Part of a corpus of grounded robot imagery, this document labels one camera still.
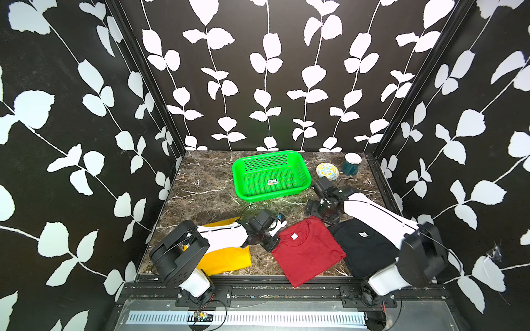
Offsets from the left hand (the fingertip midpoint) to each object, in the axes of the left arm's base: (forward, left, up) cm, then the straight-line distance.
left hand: (279, 239), depth 87 cm
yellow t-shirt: (-8, +25, -1) cm, 26 cm away
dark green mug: (+35, -39, +8) cm, 53 cm away
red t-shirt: (-5, -11, 0) cm, 12 cm away
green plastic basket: (+36, +5, -2) cm, 37 cm away
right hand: (+7, -14, +8) cm, 18 cm away
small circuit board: (-26, +29, -1) cm, 39 cm away
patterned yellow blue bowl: (+37, -30, 0) cm, 48 cm away
